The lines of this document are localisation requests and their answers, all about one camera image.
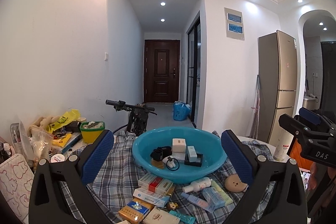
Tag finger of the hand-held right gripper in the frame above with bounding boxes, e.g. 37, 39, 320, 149
299, 107, 335, 132
278, 114, 314, 142

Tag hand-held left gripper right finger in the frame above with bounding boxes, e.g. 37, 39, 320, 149
220, 130, 309, 224

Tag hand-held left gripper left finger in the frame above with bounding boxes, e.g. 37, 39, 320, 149
28, 130, 124, 224

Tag pale teal carton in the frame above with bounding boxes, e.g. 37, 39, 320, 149
186, 146, 197, 162

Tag white lotion bottle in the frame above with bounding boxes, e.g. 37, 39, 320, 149
182, 177, 213, 193

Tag translucent light blue box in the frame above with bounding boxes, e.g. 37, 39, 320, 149
202, 187, 226, 210

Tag blue plastic basin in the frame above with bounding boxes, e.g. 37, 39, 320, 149
132, 127, 227, 184

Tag light blue cigarette box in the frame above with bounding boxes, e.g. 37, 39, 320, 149
133, 188, 171, 207

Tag orange cloth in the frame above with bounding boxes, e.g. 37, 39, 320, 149
287, 135, 307, 169

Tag white cylindrical tumbler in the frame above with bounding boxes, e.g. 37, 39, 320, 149
273, 127, 294, 161

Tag yellow bin with green rim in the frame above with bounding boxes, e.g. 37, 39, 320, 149
79, 121, 105, 143

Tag beige round compact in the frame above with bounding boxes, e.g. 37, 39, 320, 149
224, 174, 248, 193

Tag blue plaid cloth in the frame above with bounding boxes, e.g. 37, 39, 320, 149
56, 130, 302, 224

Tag stack of yellow books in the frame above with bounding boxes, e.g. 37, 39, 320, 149
51, 132, 83, 153

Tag black flat box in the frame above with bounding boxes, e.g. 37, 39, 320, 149
184, 153, 203, 167

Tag pale green box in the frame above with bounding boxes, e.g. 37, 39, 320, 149
210, 180, 234, 206

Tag gold refrigerator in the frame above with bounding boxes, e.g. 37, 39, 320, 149
257, 30, 298, 147

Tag yellow plastic bag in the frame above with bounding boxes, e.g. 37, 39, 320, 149
47, 109, 80, 132

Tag white cube box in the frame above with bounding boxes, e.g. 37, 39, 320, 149
172, 138, 187, 153

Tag pink and blue tube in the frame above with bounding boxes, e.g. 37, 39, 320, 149
180, 192, 214, 213

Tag clear plastic bag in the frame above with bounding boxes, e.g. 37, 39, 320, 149
28, 126, 54, 161

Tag red and white cigarette box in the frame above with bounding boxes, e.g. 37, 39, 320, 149
138, 173, 174, 196

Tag orange and blue cigarette pack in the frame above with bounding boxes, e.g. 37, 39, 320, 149
118, 199, 154, 222

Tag beige plush toy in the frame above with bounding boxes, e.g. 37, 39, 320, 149
31, 115, 60, 132

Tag black soft item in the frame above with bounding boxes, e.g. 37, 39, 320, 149
155, 146, 172, 157

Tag blue woven bag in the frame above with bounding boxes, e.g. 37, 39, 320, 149
173, 101, 192, 122

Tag teal cream tube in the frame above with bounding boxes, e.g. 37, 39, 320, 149
169, 210, 197, 224

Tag clear pencil pouch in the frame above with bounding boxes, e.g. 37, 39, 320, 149
9, 123, 27, 151

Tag white tissue pack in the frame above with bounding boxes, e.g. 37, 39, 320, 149
142, 207, 181, 224

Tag bear print pouch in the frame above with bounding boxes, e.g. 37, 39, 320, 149
0, 153, 34, 224

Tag black-framed glass door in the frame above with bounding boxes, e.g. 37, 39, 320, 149
187, 11, 201, 122

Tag dark brown entrance door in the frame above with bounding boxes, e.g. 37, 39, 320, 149
144, 39, 180, 103

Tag mop handles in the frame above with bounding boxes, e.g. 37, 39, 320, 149
249, 74, 263, 139

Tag grey wall panel box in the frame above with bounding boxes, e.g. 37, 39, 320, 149
224, 7, 245, 41

